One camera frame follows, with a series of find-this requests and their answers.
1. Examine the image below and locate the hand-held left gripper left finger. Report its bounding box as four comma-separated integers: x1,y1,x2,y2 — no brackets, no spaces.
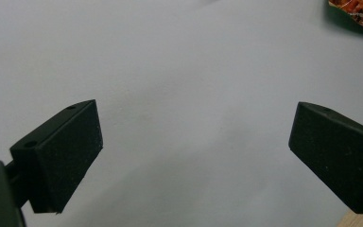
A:
5,99,104,214

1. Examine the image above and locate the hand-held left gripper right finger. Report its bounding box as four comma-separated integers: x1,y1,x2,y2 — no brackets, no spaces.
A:
288,101,363,216

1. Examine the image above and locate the orange patterned snack packet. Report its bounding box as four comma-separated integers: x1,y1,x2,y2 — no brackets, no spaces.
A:
327,0,363,33

